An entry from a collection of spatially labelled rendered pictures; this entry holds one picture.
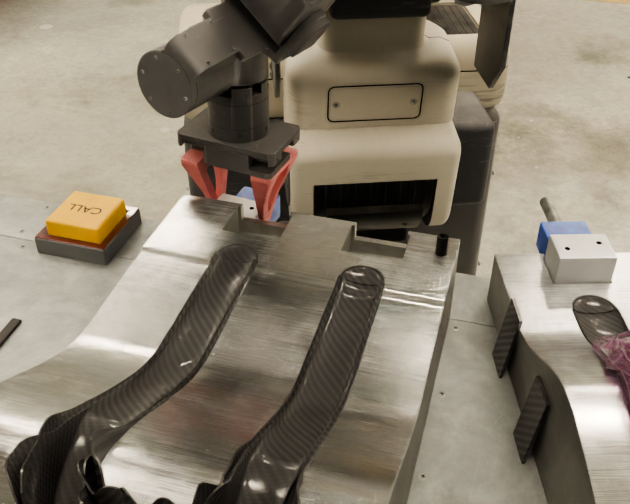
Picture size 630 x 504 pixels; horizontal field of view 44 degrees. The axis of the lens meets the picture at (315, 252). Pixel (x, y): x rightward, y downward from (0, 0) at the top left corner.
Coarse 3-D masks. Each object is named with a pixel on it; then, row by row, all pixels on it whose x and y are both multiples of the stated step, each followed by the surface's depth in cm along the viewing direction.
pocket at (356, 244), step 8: (352, 232) 70; (352, 240) 71; (360, 240) 71; (368, 240) 71; (376, 240) 71; (384, 240) 71; (408, 240) 69; (344, 248) 69; (352, 248) 71; (360, 248) 71; (368, 248) 71; (376, 248) 71; (384, 248) 70; (392, 248) 70; (400, 248) 70; (376, 256) 71; (384, 256) 71; (392, 256) 71; (400, 256) 70
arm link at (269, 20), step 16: (240, 0) 65; (256, 0) 63; (272, 0) 62; (288, 0) 62; (304, 0) 60; (320, 0) 62; (256, 16) 64; (272, 16) 63; (288, 16) 62; (304, 16) 62; (272, 32) 64; (288, 32) 63
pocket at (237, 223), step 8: (240, 208) 72; (232, 216) 72; (240, 216) 73; (232, 224) 72; (240, 224) 74; (248, 224) 73; (256, 224) 73; (264, 224) 73; (272, 224) 73; (280, 224) 73; (240, 232) 74; (248, 232) 74; (256, 232) 74; (264, 232) 73; (272, 232) 73; (280, 232) 73
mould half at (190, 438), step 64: (192, 256) 66; (320, 256) 66; (448, 256) 66; (128, 320) 61; (256, 320) 61; (384, 320) 60; (448, 320) 72; (0, 384) 50; (64, 384) 52; (192, 384) 54; (256, 384) 55; (384, 384) 55; (0, 448) 44; (128, 448) 45; (192, 448) 45; (320, 448) 47; (384, 448) 48
